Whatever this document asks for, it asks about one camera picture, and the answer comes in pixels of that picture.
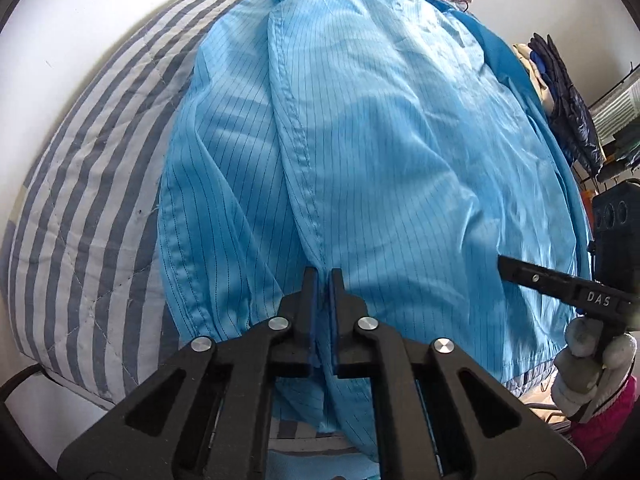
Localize royal blue cloth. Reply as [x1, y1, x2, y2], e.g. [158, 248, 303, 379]
[527, 50, 560, 107]

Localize cream cloth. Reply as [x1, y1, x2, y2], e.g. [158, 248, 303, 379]
[512, 42, 556, 111]

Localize blue pinstriped work coat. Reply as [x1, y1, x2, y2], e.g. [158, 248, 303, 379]
[157, 0, 594, 463]

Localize blue white striped quilt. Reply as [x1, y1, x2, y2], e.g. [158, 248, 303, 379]
[2, 0, 506, 453]

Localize white striped folded cloth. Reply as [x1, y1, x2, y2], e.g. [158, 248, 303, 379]
[591, 85, 640, 144]

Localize black metal clothes rack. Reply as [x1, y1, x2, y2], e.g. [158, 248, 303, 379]
[574, 62, 640, 197]

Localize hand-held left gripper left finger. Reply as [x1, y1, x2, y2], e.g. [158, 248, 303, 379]
[57, 267, 321, 480]

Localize lattice-patterned blanket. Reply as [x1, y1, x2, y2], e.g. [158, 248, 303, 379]
[504, 367, 556, 398]

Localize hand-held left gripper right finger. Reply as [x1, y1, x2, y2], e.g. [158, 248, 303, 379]
[327, 268, 587, 480]

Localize dark folded clothes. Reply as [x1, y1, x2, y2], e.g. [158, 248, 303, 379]
[599, 129, 640, 182]

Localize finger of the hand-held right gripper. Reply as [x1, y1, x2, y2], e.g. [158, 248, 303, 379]
[498, 255, 582, 307]

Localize dark navy puffer jacket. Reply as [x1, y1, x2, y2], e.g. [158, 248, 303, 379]
[529, 32, 607, 179]

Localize person's right hand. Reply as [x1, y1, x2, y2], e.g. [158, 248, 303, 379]
[552, 315, 639, 422]

